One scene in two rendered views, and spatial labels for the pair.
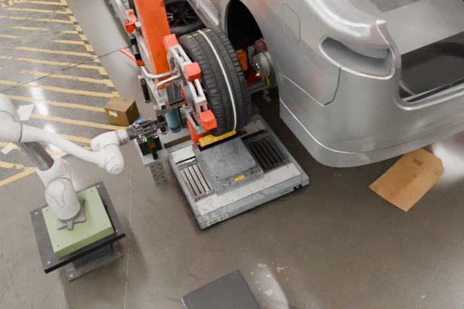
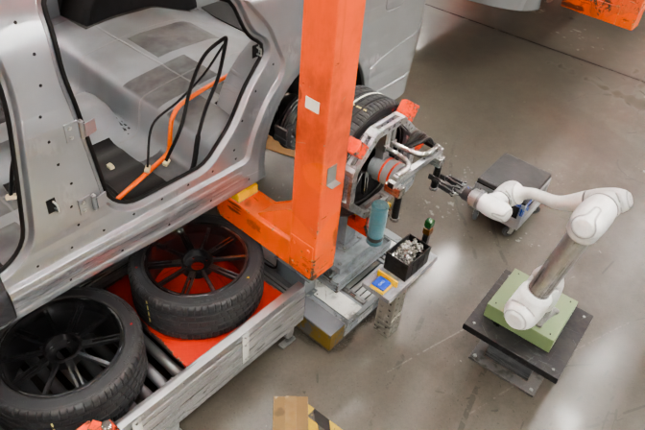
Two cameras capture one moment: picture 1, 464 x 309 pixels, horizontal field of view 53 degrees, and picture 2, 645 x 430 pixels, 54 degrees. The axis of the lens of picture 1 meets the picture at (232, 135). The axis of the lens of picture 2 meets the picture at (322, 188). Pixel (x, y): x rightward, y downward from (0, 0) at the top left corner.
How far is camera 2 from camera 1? 4.56 m
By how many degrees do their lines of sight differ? 83
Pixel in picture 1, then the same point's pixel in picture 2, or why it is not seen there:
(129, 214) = (449, 337)
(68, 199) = not seen: hidden behind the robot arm
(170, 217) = (429, 296)
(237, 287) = (493, 174)
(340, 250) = not seen: hidden behind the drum
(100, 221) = (519, 278)
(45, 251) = (578, 326)
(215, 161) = (362, 242)
